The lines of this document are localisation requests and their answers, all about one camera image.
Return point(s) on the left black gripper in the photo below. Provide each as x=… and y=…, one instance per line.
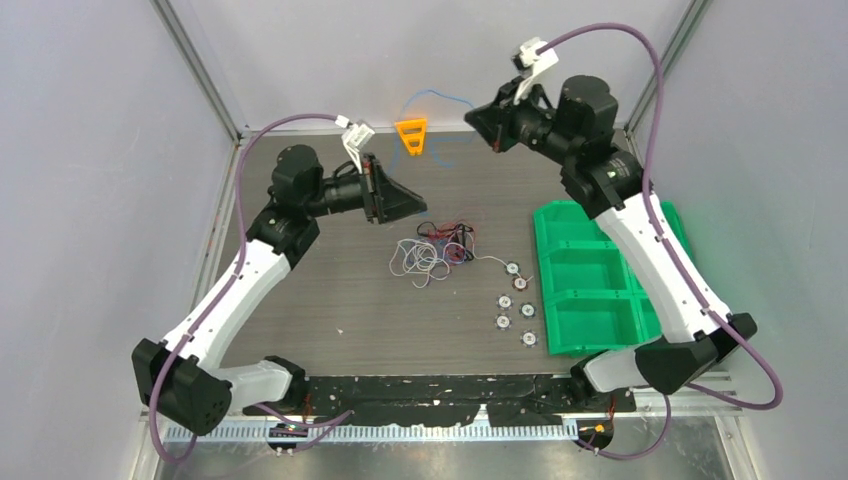
x=384, y=198

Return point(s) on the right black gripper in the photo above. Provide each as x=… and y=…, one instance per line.
x=496, y=121

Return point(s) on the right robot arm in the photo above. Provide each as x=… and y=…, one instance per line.
x=698, y=330

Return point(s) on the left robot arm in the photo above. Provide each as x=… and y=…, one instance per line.
x=181, y=376

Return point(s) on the orange triangular plastic stand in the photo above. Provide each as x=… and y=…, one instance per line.
x=412, y=134

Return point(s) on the blue poker chip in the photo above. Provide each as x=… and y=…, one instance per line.
x=504, y=302
x=527, y=310
x=503, y=322
x=529, y=338
x=512, y=269

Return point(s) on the brown poker chip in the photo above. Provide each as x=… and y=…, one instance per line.
x=519, y=283

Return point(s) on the green compartment bin tray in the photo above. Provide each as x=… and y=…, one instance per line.
x=591, y=298

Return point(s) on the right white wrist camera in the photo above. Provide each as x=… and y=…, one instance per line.
x=532, y=59

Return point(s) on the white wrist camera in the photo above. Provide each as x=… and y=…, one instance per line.
x=355, y=136
x=532, y=59

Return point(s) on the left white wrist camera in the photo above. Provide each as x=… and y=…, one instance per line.
x=355, y=136

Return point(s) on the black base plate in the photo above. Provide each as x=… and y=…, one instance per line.
x=447, y=400

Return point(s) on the aluminium rail frame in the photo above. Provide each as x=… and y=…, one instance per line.
x=256, y=425

